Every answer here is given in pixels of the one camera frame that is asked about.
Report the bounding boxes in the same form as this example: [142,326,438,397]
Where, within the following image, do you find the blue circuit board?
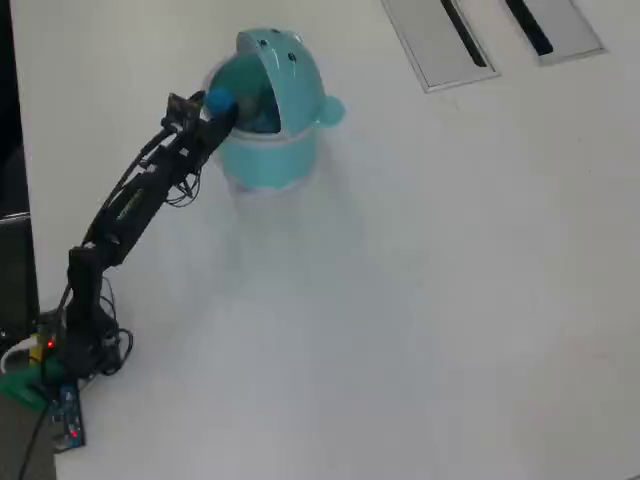
[49,382,88,452]

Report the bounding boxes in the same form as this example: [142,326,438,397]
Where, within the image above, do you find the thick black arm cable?
[81,126,175,251]

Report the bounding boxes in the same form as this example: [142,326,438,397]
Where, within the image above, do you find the silver desk cable cover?
[380,0,502,95]
[499,0,606,68]

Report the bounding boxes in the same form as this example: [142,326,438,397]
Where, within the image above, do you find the blue cube block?
[206,87,237,116]

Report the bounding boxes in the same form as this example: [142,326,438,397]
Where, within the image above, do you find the teal animal-shaped bin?
[201,28,347,194]

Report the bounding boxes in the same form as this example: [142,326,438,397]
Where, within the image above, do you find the small wrist camera board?
[160,91,205,133]

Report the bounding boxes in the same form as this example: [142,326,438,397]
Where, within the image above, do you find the black power cable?
[18,399,57,480]

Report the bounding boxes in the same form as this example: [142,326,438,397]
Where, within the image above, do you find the green table clamp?
[0,362,57,412]

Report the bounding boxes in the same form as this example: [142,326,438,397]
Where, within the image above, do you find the black flat screen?
[0,209,41,346]

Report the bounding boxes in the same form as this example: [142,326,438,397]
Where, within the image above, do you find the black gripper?
[169,90,243,170]

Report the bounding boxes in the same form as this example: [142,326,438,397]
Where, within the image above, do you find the thin black wire loops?
[164,168,202,208]

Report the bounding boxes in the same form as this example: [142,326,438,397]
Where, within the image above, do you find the yellow connector block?
[27,330,47,367]

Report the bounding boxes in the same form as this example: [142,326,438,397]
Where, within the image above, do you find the white cable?
[0,337,40,375]

